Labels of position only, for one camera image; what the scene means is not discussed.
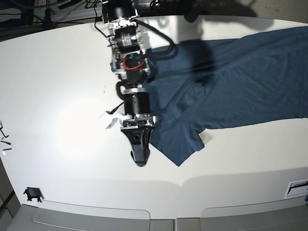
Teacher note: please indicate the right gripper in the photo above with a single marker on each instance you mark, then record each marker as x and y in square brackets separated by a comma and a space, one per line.
[137, 123]

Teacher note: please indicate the blue T-shirt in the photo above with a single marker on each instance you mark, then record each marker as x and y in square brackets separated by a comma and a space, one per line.
[226, 83]

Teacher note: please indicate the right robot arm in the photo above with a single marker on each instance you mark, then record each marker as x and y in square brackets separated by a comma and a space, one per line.
[130, 63]

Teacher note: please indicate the black table clamp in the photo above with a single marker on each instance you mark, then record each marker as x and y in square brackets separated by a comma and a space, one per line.
[33, 193]

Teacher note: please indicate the allen keys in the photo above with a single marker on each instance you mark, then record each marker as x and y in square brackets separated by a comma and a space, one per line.
[3, 140]

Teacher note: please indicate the white label plate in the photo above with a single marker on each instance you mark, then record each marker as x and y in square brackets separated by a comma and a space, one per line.
[296, 189]

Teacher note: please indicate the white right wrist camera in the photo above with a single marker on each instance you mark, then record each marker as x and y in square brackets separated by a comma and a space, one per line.
[108, 120]

